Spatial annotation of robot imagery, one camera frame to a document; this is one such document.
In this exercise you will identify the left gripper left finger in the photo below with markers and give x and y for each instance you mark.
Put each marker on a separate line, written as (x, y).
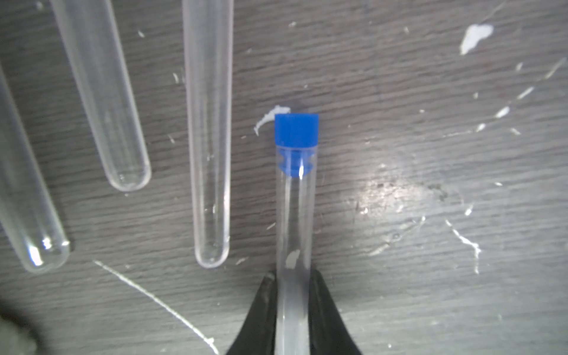
(257, 334)

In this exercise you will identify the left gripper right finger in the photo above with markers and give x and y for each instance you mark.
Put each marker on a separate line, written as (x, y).
(328, 334)

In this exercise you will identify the test tube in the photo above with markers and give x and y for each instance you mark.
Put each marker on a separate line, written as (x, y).
(296, 141)
(28, 214)
(93, 47)
(208, 51)

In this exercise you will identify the white plush dog toy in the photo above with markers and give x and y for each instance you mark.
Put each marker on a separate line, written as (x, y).
(17, 339)

